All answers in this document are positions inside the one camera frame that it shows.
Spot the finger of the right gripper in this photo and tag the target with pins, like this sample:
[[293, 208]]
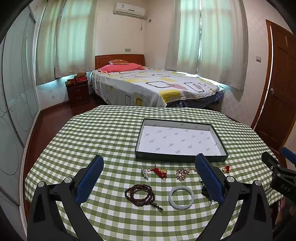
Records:
[[271, 162], [289, 155]]

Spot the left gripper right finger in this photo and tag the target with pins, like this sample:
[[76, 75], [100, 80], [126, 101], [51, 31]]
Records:
[[254, 220]]

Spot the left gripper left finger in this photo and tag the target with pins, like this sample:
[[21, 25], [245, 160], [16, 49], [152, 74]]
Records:
[[45, 222]]

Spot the small red gold charm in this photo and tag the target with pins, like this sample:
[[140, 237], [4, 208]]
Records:
[[226, 169]]

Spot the pale jade bangle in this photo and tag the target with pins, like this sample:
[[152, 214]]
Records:
[[181, 197]]

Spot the red knot gold charm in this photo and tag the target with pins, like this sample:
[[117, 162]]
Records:
[[161, 173]]

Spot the silver crystal brooch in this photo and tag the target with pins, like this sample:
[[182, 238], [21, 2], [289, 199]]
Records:
[[144, 174]]

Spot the person right hand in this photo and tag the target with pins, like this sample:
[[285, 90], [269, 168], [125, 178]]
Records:
[[285, 220]]

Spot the brown wooden door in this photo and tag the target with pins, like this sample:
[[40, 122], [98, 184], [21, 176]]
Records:
[[275, 117]]

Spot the green shallow tray box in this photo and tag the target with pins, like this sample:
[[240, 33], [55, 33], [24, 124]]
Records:
[[178, 141]]

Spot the glass wardrobe sliding door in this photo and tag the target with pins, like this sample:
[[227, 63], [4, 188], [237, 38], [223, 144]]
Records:
[[20, 106]]

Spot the dark wooden nightstand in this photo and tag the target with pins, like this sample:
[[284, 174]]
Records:
[[78, 93]]

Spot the bed with patterned sheet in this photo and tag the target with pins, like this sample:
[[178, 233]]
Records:
[[154, 88]]

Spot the right window curtain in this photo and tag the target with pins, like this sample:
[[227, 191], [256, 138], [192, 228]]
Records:
[[210, 39]]

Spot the window curtain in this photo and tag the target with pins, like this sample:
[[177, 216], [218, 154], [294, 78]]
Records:
[[65, 43], [210, 39]]

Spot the red boxes on nightstand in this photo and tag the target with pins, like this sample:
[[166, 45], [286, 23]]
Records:
[[79, 77]]

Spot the wooden headboard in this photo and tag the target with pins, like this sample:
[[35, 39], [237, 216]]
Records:
[[103, 60]]

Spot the pink pillow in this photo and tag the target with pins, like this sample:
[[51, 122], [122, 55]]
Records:
[[120, 68]]

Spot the patterned small pillow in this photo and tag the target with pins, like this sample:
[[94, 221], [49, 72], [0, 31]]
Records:
[[118, 62]]

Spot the left window curtain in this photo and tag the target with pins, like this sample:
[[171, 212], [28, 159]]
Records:
[[65, 43]]

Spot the white air conditioner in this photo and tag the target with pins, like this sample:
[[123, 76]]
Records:
[[129, 10]]

